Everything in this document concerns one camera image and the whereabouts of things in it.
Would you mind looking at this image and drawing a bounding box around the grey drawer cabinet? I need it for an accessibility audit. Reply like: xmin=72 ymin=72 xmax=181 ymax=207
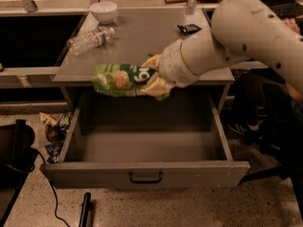
xmin=54 ymin=7 xmax=208 ymax=85

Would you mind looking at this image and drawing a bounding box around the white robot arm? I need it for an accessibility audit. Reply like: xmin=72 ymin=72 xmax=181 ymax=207
xmin=141 ymin=0 xmax=303 ymax=96

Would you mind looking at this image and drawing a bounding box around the black robot base left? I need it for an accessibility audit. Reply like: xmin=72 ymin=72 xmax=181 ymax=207
xmin=0 ymin=119 xmax=37 ymax=227

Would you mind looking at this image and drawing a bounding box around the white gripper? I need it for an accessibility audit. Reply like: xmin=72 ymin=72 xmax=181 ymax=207
xmin=141 ymin=40 xmax=198 ymax=96

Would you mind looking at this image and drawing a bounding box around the open grey top drawer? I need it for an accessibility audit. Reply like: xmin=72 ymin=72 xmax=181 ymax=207
xmin=41 ymin=90 xmax=250 ymax=189

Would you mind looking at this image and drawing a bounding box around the black drawer handle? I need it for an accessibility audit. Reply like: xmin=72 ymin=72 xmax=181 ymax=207
xmin=129 ymin=171 xmax=163 ymax=184

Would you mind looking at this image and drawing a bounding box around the snack bags pile on floor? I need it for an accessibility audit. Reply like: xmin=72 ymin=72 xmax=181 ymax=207
xmin=40 ymin=113 xmax=72 ymax=164

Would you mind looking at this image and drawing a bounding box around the black bar on floor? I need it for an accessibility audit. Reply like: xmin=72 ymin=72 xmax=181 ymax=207
xmin=79 ymin=192 xmax=92 ymax=227

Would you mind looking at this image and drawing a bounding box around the wooden stick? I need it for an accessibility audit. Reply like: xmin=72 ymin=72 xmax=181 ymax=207
xmin=164 ymin=0 xmax=202 ymax=5

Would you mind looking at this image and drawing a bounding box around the clear plastic water bottle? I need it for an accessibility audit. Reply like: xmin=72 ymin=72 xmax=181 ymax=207
xmin=67 ymin=26 xmax=115 ymax=56

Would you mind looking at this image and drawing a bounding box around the green rice chip bag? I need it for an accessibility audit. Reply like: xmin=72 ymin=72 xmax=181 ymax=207
xmin=91 ymin=62 xmax=170 ymax=100

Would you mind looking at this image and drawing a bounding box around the black cable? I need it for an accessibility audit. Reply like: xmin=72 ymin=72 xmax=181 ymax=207
xmin=34 ymin=147 xmax=72 ymax=227

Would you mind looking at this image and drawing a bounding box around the black white shoe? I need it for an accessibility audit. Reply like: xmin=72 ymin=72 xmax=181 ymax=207
xmin=227 ymin=121 xmax=259 ymax=135

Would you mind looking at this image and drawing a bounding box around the white bowl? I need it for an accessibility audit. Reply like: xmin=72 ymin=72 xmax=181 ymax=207
xmin=90 ymin=2 xmax=118 ymax=25

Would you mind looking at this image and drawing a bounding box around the person forearm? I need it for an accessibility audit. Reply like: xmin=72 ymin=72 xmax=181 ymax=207
xmin=282 ymin=16 xmax=303 ymax=103

